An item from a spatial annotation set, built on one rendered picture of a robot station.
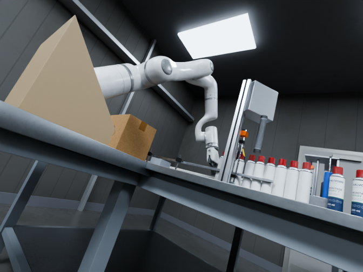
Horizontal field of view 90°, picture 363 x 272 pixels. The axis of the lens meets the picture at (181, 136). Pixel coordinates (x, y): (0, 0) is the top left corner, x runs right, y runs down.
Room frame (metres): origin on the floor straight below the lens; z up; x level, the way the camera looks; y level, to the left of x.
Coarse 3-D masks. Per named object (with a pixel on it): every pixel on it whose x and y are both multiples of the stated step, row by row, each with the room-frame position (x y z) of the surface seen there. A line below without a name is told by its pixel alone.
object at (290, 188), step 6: (294, 162) 0.86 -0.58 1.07; (288, 168) 0.87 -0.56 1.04; (294, 168) 0.85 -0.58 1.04; (288, 174) 0.87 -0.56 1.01; (294, 174) 0.85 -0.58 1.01; (288, 180) 0.86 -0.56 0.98; (294, 180) 0.85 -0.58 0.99; (288, 186) 0.86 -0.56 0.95; (294, 186) 0.85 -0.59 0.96; (288, 192) 0.86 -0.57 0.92; (294, 192) 0.85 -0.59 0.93; (288, 198) 0.85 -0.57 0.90; (294, 198) 0.85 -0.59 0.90
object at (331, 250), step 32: (128, 192) 0.71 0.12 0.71; (160, 192) 0.58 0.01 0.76; (192, 192) 0.50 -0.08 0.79; (256, 224) 0.39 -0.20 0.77; (288, 224) 0.35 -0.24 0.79; (320, 224) 0.32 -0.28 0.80; (32, 256) 1.14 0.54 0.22; (64, 256) 1.23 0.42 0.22; (96, 256) 0.69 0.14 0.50; (128, 256) 1.50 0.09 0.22; (160, 256) 1.69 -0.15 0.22; (192, 256) 1.94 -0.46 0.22; (320, 256) 0.32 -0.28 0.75; (352, 256) 0.30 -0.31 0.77
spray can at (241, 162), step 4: (236, 160) 1.05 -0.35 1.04; (240, 160) 1.03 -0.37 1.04; (236, 164) 1.04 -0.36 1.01; (240, 164) 1.03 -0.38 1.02; (240, 168) 1.03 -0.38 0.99; (240, 172) 1.03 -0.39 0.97; (240, 176) 1.03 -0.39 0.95; (232, 180) 1.04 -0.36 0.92; (236, 180) 1.03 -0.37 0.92; (236, 184) 1.03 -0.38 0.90
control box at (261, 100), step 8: (256, 88) 0.88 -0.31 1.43; (264, 88) 0.89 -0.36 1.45; (248, 96) 0.90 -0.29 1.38; (256, 96) 0.89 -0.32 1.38; (264, 96) 0.90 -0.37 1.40; (272, 96) 0.91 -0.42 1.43; (248, 104) 0.88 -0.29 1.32; (256, 104) 0.89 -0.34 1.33; (264, 104) 0.90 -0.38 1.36; (272, 104) 0.91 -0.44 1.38; (248, 112) 0.91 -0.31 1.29; (256, 112) 0.89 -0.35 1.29; (264, 112) 0.90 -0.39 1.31; (272, 112) 0.91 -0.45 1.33; (256, 120) 0.97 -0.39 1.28; (272, 120) 0.92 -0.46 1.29
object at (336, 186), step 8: (336, 168) 0.75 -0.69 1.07; (336, 176) 0.74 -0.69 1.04; (336, 184) 0.74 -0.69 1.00; (344, 184) 0.74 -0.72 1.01; (328, 192) 0.77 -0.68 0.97; (336, 192) 0.74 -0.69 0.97; (328, 200) 0.76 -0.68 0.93; (336, 200) 0.74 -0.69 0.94; (328, 208) 0.76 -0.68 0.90; (336, 208) 0.74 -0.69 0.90
